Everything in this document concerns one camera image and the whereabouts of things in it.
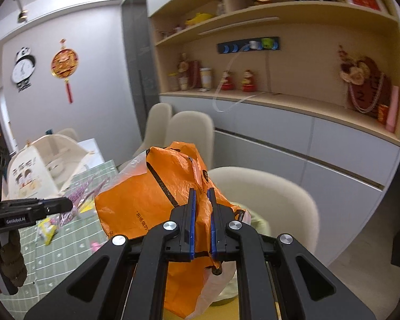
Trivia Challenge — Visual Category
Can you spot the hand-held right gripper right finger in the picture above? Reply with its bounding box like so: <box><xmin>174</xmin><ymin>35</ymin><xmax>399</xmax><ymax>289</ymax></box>
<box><xmin>207</xmin><ymin>188</ymin><xmax>377</xmax><ymax>320</ymax></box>

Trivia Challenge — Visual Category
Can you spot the white cable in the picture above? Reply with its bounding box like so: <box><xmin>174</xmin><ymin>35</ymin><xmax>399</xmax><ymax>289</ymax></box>
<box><xmin>213</xmin><ymin>45</ymin><xmax>274</xmax><ymax>113</ymax></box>

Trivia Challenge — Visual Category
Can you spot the black power strip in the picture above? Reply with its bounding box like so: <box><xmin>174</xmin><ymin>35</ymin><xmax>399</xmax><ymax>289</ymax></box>
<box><xmin>217</xmin><ymin>37</ymin><xmax>281</xmax><ymax>55</ymax></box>

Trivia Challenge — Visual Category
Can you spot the person's left hand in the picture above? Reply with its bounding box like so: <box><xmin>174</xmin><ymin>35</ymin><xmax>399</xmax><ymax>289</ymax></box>
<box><xmin>0</xmin><ymin>231</ymin><xmax>28</xmax><ymax>288</ymax></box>

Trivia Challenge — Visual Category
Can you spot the white yellow cup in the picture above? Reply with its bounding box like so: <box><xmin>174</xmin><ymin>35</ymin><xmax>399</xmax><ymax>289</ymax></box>
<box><xmin>200</xmin><ymin>68</ymin><xmax>214</xmax><ymax>89</ymax></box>

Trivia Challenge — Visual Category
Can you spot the red knot wall ornament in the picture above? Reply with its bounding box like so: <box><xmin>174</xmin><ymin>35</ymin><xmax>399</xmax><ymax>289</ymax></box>
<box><xmin>51</xmin><ymin>39</ymin><xmax>79</xmax><ymax>104</ymax></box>

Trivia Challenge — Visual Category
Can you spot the tall standing figurine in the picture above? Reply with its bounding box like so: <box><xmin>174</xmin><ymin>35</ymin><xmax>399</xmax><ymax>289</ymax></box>
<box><xmin>177</xmin><ymin>53</ymin><xmax>191</xmax><ymax>78</ymax></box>

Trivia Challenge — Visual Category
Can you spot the yellow toy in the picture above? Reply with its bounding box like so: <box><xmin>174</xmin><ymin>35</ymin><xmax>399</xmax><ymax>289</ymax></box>
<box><xmin>186</xmin><ymin>13</ymin><xmax>216</xmax><ymax>29</ymax></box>

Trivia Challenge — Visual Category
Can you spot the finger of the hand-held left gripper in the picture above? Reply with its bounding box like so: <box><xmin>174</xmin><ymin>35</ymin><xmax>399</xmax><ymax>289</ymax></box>
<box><xmin>37</xmin><ymin>197</ymin><xmax>73</xmax><ymax>219</ymax></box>

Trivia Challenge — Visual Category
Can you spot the panda wall clock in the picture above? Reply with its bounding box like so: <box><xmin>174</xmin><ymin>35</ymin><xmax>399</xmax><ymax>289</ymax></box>
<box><xmin>11</xmin><ymin>47</ymin><xmax>37</xmax><ymax>93</ymax></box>

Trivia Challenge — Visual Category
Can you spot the beige chair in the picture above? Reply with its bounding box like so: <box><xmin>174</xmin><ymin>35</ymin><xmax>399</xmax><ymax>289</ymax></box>
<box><xmin>55</xmin><ymin>127</ymin><xmax>80</xmax><ymax>141</ymax></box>
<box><xmin>205</xmin><ymin>167</ymin><xmax>321</xmax><ymax>274</ymax></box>
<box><xmin>165</xmin><ymin>111</ymin><xmax>215</xmax><ymax>172</ymax></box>
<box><xmin>143</xmin><ymin>103</ymin><xmax>173</xmax><ymax>161</ymax></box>

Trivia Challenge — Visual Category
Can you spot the pink cylinder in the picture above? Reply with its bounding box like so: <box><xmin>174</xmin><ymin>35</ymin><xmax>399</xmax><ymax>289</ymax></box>
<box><xmin>386</xmin><ymin>86</ymin><xmax>400</xmax><ymax>133</ymax></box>

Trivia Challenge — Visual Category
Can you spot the brown handbag with pearls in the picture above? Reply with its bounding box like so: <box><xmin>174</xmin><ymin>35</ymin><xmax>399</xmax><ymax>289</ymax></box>
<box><xmin>338</xmin><ymin>45</ymin><xmax>392</xmax><ymax>118</ymax></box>

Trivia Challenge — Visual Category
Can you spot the green checked tablecloth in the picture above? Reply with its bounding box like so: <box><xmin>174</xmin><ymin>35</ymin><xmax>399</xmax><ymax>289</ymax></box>
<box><xmin>0</xmin><ymin>159</ymin><xmax>121</xmax><ymax>297</ymax></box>

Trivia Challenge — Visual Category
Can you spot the red seated figurine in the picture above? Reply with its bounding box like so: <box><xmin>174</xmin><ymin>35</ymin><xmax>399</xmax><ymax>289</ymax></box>
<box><xmin>241</xmin><ymin>70</ymin><xmax>257</xmax><ymax>93</ymax></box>
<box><xmin>219</xmin><ymin>71</ymin><xmax>235</xmax><ymax>91</ymax></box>

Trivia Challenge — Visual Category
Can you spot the wooden wall shelf cabinet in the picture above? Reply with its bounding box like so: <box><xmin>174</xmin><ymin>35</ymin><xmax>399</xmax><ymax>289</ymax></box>
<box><xmin>146</xmin><ymin>0</ymin><xmax>400</xmax><ymax>189</ymax></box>

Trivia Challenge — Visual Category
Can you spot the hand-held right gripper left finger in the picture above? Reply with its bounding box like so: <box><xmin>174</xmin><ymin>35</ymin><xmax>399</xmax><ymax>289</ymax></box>
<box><xmin>24</xmin><ymin>188</ymin><xmax>197</xmax><ymax>320</ymax></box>

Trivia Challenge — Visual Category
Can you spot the purple translucent packet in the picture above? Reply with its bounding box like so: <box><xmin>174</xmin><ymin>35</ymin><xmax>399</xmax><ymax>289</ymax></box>
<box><xmin>58</xmin><ymin>177</ymin><xmax>110</xmax><ymax>229</ymax></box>

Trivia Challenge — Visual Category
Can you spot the ceiling pendant lamp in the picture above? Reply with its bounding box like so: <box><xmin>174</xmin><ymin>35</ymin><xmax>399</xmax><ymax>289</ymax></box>
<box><xmin>11</xmin><ymin>0</ymin><xmax>30</xmax><ymax>24</ymax></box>

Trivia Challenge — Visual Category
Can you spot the grey glass door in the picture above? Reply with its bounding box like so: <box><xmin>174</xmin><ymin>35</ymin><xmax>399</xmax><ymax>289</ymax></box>
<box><xmin>121</xmin><ymin>0</ymin><xmax>161</xmax><ymax>141</ymax></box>

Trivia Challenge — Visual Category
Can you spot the white cartoon paper box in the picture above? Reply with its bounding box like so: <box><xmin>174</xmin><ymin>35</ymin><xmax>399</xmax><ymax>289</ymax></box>
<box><xmin>3</xmin><ymin>134</ymin><xmax>94</xmax><ymax>204</ymax></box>

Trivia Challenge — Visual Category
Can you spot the pink yellow snack packet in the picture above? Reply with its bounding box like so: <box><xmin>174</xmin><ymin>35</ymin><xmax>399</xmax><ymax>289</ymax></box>
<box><xmin>37</xmin><ymin>218</ymin><xmax>59</xmax><ymax>246</ymax></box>

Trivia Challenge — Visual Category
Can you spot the orange plastic bag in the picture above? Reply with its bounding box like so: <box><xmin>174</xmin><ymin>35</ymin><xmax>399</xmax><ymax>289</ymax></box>
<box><xmin>94</xmin><ymin>142</ymin><xmax>250</xmax><ymax>320</ymax></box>

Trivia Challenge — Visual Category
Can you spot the dark red box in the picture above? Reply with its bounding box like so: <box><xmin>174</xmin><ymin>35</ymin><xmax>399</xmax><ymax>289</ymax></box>
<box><xmin>190</xmin><ymin>61</ymin><xmax>201</xmax><ymax>89</ymax></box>

